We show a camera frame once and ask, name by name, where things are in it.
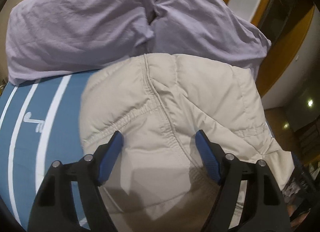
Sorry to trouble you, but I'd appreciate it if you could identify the beige puffer jacket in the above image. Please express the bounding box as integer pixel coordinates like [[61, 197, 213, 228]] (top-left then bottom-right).
[[79, 53, 294, 231]]

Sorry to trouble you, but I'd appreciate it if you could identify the lavender pillow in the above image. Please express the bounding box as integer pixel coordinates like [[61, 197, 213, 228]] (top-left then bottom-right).
[[5, 0, 156, 85], [148, 0, 271, 78]]

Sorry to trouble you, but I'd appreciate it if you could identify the left lavender pillow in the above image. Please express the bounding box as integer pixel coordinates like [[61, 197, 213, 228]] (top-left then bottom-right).
[[5, 0, 156, 85]]

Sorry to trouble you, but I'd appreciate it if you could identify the blue white striped bedsheet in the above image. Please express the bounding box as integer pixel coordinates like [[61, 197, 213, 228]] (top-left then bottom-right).
[[1, 72, 91, 228]]

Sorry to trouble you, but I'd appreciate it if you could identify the right lavender pillow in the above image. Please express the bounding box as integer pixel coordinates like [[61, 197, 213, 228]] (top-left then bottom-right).
[[148, 0, 271, 78]]

